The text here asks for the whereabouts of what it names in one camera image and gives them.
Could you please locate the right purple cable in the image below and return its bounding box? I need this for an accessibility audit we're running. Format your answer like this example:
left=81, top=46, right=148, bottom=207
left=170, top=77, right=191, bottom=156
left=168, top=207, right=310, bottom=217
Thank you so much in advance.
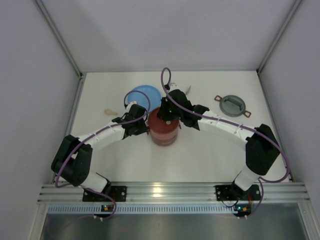
left=161, top=67, right=291, bottom=221

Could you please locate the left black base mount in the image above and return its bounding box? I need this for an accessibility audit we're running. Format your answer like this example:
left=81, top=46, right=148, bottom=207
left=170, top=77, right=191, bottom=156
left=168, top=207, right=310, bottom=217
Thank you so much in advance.
left=82, top=185, right=127, bottom=202

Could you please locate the aluminium front rail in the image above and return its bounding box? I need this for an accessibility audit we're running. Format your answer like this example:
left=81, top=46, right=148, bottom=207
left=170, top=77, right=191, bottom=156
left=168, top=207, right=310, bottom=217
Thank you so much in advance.
left=37, top=182, right=310, bottom=204

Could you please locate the grey lid with handle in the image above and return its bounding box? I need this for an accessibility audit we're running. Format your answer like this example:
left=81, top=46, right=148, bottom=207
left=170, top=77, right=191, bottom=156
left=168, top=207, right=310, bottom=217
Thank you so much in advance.
left=214, top=95, right=252, bottom=118

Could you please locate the red lid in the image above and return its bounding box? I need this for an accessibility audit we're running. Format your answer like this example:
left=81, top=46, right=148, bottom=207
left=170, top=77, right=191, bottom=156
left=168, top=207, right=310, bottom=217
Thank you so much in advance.
left=147, top=107, right=180, bottom=136

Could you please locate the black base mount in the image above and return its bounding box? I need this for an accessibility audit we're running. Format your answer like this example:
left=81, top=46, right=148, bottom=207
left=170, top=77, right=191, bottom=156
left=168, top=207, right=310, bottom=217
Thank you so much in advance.
left=82, top=185, right=127, bottom=202
left=215, top=183, right=261, bottom=202

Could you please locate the blue plate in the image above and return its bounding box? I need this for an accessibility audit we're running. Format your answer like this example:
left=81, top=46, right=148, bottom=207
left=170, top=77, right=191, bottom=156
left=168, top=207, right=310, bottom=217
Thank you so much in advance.
left=126, top=85, right=162, bottom=112

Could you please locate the perforated cable duct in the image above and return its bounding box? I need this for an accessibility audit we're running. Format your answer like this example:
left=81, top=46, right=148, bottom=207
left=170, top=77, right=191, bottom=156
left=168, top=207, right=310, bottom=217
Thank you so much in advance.
left=47, top=203, right=249, bottom=215

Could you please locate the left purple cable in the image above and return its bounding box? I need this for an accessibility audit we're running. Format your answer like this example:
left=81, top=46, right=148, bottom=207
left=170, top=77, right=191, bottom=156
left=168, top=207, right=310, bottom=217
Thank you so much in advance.
left=54, top=90, right=151, bottom=221

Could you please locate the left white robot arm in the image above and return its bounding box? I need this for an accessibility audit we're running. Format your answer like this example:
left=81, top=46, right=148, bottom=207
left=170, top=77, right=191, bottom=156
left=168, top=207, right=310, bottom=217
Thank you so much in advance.
left=51, top=101, right=148, bottom=195

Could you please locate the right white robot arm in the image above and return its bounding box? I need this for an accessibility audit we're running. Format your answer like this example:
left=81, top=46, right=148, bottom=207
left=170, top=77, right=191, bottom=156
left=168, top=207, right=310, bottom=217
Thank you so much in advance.
left=158, top=84, right=280, bottom=191

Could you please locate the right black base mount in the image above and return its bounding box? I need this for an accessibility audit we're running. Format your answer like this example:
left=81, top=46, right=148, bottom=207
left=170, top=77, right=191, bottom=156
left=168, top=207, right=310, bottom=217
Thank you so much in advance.
left=215, top=183, right=261, bottom=202

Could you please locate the purple cable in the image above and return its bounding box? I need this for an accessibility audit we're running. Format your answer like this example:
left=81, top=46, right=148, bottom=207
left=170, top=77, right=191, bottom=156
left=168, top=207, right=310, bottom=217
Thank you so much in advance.
left=161, top=67, right=291, bottom=221
left=54, top=90, right=151, bottom=221

